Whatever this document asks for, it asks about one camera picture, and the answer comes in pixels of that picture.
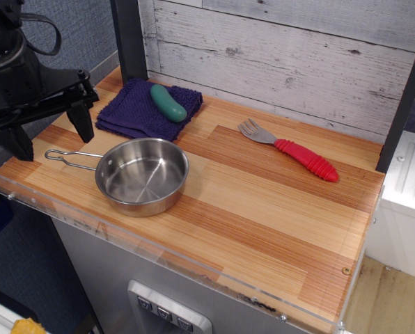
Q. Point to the silver toy fridge cabinet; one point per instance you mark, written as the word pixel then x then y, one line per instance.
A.
pixel 193 285

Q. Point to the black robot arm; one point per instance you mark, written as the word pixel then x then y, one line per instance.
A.
pixel 11 19

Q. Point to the green toy cucumber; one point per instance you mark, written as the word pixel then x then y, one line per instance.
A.
pixel 169 108

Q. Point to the red handled metal fork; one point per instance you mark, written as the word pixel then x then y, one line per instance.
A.
pixel 315 163

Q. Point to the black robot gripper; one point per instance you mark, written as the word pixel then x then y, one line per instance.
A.
pixel 30 91

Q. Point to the dark grey left post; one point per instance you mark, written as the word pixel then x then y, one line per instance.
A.
pixel 129 39

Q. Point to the folded purple towel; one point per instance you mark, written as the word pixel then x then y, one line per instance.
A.
pixel 133 114

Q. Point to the white side cabinet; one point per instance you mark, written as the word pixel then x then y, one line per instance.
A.
pixel 391 239

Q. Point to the dark grey right post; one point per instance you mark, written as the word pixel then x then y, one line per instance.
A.
pixel 398 124

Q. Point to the stainless steel pot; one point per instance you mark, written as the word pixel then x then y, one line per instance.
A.
pixel 141 177

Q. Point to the dark grey post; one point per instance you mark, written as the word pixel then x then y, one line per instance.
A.
pixel 129 39
pixel 398 124

